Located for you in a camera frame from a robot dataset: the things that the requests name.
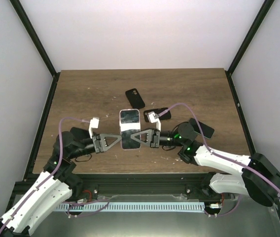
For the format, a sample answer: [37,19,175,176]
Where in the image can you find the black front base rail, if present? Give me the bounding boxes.
[13,172,276,200]

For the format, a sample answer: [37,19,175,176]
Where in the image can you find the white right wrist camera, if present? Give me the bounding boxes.
[147,112,161,131]

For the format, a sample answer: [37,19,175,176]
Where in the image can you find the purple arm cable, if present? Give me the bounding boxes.
[154,102,280,218]
[0,117,110,237]

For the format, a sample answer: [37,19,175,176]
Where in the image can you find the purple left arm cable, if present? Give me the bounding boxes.
[0,117,110,237]

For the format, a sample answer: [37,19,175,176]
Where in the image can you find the black smartphone left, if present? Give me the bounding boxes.
[70,127,90,142]

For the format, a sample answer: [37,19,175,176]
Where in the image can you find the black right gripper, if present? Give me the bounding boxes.
[131,128,184,149]

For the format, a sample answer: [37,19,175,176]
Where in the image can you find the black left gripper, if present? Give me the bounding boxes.
[70,134,123,159]

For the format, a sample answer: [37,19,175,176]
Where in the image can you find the teal edged smartphone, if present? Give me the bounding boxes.
[189,118,214,139]

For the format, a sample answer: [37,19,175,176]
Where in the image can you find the light blue slotted cable duct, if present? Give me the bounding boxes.
[54,202,205,213]

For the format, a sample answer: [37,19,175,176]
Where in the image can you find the black frame post right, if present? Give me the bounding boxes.
[227,0,276,75]

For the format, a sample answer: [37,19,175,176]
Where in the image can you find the black phone case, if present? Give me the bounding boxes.
[143,107,172,123]
[125,88,145,109]

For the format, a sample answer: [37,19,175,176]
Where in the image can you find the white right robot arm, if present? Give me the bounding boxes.
[130,122,280,207]

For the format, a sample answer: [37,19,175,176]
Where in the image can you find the black frame post left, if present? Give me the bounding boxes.
[8,0,58,77]

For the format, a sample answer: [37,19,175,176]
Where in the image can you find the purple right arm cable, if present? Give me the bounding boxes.
[154,102,280,218]

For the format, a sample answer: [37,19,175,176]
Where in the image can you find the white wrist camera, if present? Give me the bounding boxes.
[88,117,100,138]
[147,112,161,131]

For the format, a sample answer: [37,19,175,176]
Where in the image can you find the black frame post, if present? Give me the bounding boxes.
[227,0,276,75]
[8,0,58,77]

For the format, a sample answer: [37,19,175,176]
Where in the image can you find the purple edged smartphone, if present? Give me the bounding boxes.
[119,109,140,150]

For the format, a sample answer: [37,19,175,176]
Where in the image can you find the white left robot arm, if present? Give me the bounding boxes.
[0,127,121,237]

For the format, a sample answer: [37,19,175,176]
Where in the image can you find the metal sheet front panel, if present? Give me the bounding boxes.
[33,197,280,237]

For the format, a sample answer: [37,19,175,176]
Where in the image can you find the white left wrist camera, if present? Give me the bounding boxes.
[88,117,100,138]

